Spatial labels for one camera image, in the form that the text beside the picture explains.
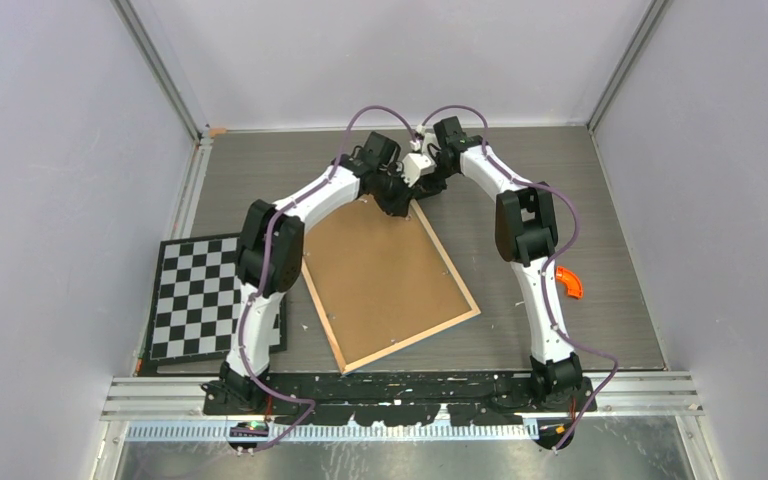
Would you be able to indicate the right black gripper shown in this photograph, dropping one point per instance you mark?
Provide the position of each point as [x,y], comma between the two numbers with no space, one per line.
[427,188]

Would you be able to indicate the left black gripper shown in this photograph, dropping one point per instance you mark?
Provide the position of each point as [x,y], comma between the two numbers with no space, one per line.
[399,205]

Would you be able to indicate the blue picture frame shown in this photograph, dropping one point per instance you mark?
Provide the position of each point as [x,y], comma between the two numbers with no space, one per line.
[380,283]

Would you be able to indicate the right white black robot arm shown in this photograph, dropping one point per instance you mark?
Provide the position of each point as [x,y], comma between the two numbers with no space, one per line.
[526,236]

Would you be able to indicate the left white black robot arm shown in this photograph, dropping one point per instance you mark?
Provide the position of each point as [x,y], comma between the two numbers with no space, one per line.
[269,261]

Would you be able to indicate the orange curved plastic piece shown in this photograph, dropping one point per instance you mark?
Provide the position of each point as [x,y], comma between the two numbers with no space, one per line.
[572,285]

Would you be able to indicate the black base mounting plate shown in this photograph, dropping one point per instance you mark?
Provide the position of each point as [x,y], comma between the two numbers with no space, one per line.
[467,398]

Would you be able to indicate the black white checkerboard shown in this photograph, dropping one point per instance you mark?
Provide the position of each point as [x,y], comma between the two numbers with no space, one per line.
[196,301]

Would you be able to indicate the white perforated strip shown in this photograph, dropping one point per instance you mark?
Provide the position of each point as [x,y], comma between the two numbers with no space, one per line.
[260,431]

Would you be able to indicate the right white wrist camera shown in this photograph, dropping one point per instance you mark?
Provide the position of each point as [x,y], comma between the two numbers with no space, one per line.
[428,141]

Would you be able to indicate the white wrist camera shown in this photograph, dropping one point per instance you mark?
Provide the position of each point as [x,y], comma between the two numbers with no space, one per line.
[428,141]
[415,164]

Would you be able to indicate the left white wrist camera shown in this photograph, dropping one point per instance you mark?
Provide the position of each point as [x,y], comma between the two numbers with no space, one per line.
[415,164]

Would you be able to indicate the right corner aluminium post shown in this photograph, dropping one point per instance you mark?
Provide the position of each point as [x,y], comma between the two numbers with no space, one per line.
[645,29]

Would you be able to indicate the corner aluminium post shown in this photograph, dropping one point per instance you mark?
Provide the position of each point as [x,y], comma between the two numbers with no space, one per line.
[645,29]
[134,25]

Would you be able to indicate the left corner aluminium post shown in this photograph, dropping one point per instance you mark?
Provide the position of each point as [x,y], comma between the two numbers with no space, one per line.
[134,25]

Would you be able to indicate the aluminium front rail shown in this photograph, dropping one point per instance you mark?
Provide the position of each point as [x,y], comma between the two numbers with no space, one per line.
[627,394]

